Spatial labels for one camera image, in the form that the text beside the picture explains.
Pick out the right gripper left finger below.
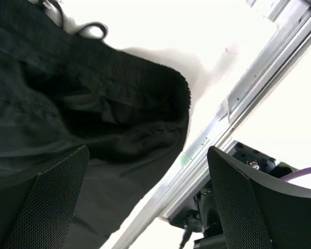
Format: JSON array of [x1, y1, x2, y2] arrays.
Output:
[[0, 145, 89, 249]]

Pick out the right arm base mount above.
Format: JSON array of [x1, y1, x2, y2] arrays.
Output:
[[169, 142, 292, 248]]

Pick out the black trousers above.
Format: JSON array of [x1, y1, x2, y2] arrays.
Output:
[[0, 1, 190, 248]]

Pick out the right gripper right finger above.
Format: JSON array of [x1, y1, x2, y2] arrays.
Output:
[[207, 146, 311, 249]]

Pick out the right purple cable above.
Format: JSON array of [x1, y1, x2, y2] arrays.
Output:
[[279, 165, 311, 182]]

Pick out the aluminium frame rail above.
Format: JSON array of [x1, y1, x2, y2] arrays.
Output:
[[114, 1, 311, 248]]

